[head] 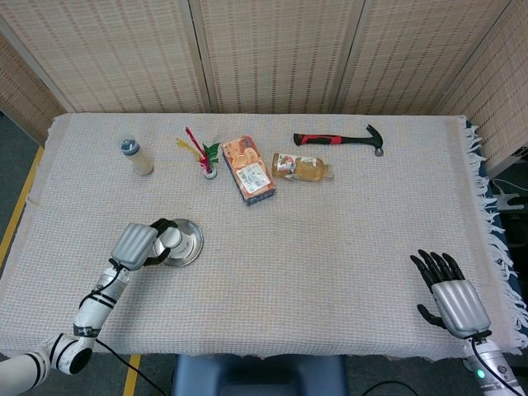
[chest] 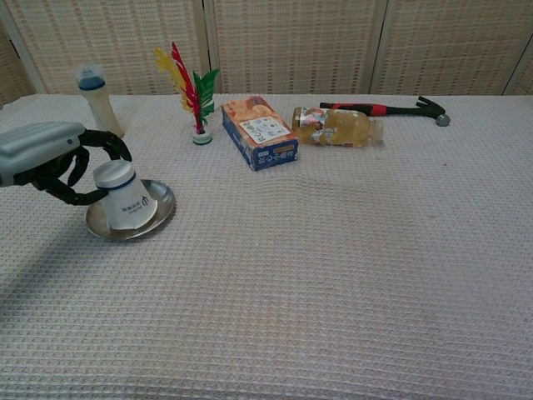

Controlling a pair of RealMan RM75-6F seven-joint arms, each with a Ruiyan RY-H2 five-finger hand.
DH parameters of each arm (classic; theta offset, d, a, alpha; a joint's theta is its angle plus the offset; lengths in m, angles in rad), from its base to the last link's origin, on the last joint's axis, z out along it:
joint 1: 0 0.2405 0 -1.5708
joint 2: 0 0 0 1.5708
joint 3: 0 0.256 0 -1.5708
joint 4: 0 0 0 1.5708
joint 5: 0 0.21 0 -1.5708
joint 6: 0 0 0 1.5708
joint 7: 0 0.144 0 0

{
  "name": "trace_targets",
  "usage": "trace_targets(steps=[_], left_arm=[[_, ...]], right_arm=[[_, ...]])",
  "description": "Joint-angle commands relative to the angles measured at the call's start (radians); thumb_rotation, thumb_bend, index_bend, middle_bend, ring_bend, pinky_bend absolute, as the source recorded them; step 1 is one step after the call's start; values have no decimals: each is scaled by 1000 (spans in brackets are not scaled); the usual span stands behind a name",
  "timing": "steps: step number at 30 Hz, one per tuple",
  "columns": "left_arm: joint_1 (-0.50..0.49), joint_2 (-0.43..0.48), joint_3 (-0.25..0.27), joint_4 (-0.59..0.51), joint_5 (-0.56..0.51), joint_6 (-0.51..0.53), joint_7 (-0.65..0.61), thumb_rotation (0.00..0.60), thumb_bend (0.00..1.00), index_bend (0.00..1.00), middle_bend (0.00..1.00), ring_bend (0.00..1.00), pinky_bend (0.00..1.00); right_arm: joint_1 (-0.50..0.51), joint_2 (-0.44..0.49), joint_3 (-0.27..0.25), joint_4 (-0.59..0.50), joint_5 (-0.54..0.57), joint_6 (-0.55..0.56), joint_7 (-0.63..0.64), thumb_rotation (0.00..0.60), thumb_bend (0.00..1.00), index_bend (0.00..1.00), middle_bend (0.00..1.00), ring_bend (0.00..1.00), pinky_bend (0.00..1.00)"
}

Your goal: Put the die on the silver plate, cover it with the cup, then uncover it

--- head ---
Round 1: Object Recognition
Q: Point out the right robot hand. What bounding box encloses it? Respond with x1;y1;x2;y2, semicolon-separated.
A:
409;248;493;339

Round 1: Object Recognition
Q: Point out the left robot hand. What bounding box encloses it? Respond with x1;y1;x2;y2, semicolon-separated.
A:
110;218;179;272

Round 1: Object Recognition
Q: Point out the white paper cup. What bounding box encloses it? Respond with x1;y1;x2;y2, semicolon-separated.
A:
152;227;195;260

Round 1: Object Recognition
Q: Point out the steel plate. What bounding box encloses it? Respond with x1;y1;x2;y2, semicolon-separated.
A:
151;218;205;268

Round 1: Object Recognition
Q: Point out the clear bottle with blue cap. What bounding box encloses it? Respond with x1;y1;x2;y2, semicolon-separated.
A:
119;138;155;177

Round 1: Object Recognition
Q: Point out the colourful feather shuttlecock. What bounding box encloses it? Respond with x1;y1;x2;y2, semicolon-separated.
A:
176;125;222;180

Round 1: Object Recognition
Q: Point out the orange printed carton box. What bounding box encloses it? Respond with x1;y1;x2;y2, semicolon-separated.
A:
221;134;278;207

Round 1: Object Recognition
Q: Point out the white woven fringed tablecloth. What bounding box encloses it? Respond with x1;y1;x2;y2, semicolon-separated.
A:
0;111;528;359

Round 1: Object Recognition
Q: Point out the amber drink bottle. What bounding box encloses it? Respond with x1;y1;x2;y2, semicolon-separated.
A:
271;152;335;182

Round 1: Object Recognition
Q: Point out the red and black claw hammer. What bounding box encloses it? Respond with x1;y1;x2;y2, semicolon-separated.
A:
293;124;386;158

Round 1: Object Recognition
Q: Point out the woven folding screen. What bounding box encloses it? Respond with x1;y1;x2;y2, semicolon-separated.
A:
0;0;528;174

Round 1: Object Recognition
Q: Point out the black cable on floor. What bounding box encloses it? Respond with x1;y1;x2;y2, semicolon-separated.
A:
361;379;467;396

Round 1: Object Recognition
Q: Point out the white bracket on dark stand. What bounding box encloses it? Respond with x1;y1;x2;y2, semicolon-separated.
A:
493;177;525;212

